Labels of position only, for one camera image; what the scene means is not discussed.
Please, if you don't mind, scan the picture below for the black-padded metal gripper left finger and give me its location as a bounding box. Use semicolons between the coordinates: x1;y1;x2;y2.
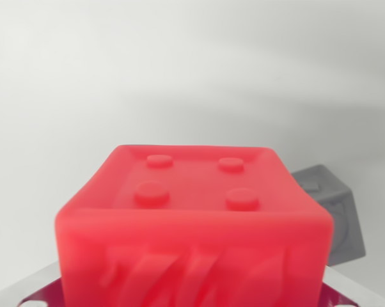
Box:
0;259;66;307

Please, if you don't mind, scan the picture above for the black-padded metal gripper right finger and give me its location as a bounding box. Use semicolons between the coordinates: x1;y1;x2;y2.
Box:
322;265;385;307

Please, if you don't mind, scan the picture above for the red studded plastic cube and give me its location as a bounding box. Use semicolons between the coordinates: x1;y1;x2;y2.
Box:
54;144;334;307

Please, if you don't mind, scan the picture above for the grey studded plastic cube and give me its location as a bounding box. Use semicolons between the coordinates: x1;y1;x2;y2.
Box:
290;164;366;268

